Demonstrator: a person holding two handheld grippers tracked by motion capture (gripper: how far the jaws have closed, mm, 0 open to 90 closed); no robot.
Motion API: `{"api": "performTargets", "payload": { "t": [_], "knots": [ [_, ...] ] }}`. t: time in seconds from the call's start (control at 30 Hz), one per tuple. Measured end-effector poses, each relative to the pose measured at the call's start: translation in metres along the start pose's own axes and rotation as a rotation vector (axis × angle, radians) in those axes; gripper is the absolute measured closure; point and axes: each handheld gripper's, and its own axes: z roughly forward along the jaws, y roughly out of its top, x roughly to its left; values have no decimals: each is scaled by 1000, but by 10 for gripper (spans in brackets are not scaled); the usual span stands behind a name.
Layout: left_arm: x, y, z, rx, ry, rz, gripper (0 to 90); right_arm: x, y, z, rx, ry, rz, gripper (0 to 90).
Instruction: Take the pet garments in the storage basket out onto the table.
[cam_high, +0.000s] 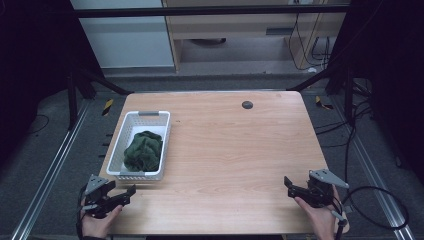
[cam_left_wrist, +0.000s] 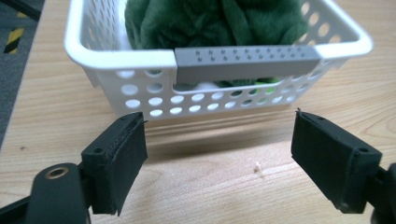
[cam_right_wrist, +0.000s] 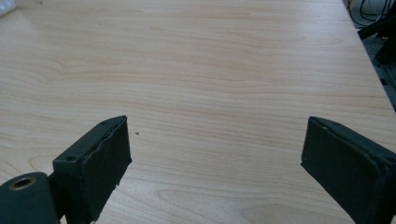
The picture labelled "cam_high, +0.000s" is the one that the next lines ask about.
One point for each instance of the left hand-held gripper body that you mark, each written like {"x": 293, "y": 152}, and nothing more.
{"x": 97, "y": 200}

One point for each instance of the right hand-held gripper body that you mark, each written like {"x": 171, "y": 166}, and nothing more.
{"x": 320, "y": 195}

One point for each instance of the dark green cloth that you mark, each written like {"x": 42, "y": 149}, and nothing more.
{"x": 144, "y": 151}

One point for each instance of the white plastic basket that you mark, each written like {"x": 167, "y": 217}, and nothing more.
{"x": 133, "y": 125}

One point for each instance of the person's right hand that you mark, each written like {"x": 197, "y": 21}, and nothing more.
{"x": 321, "y": 221}

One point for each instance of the person's left hand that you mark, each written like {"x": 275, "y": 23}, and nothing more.
{"x": 97, "y": 227}

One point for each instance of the yellow black striped tape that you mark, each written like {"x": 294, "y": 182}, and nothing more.
{"x": 107, "y": 107}
{"x": 322, "y": 104}

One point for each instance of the grey round table grommet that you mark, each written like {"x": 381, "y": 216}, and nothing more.
{"x": 247, "y": 105}

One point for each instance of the black curtain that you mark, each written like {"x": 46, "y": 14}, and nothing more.
{"x": 390, "y": 66}
{"x": 30, "y": 66}

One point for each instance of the white cabinet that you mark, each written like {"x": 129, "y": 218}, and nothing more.
{"x": 126, "y": 40}

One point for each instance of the light wooden desk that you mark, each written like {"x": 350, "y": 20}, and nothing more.
{"x": 233, "y": 28}

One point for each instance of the aluminium floor rail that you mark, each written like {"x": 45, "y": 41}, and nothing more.
{"x": 370, "y": 170}
{"x": 50, "y": 170}

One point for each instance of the black metal frame stand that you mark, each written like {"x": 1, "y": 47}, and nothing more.
{"x": 348, "y": 96}
{"x": 72, "y": 100}

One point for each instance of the black horizontal frame bar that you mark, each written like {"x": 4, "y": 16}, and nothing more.
{"x": 200, "y": 11}

